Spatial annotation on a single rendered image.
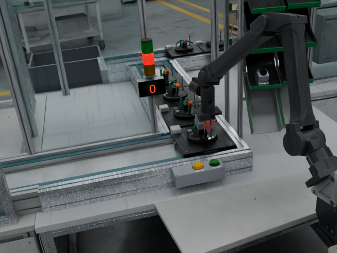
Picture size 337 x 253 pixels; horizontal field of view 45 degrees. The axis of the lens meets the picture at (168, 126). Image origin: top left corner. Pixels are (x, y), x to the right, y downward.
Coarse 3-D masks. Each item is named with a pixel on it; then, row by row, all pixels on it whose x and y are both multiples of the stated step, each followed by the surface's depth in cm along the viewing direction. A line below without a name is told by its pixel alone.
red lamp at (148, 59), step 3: (144, 54) 171; (147, 54) 171; (150, 54) 171; (153, 54) 173; (144, 57) 172; (147, 57) 172; (150, 57) 172; (153, 57) 173; (144, 60) 173; (147, 60) 172; (150, 60) 172; (153, 60) 174; (144, 63) 173; (147, 63) 173; (150, 63) 173; (153, 63) 174
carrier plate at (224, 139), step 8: (184, 128) 193; (216, 128) 190; (176, 136) 186; (184, 136) 186; (224, 136) 183; (184, 144) 179; (192, 144) 179; (208, 144) 178; (216, 144) 177; (224, 144) 176; (232, 144) 176; (184, 152) 173; (192, 152) 173; (200, 152) 173
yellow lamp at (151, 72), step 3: (144, 66) 174; (147, 66) 173; (150, 66) 174; (153, 66) 175; (144, 69) 175; (147, 69) 174; (150, 69) 174; (153, 69) 175; (144, 72) 176; (147, 72) 175; (150, 72) 175; (153, 72) 176; (147, 75) 175; (150, 75) 175
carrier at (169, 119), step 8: (184, 104) 203; (200, 104) 215; (160, 112) 211; (168, 112) 209; (176, 112) 202; (184, 112) 203; (192, 112) 203; (168, 120) 201; (176, 120) 200; (184, 120) 200; (192, 120) 199; (216, 120) 198; (168, 128) 195
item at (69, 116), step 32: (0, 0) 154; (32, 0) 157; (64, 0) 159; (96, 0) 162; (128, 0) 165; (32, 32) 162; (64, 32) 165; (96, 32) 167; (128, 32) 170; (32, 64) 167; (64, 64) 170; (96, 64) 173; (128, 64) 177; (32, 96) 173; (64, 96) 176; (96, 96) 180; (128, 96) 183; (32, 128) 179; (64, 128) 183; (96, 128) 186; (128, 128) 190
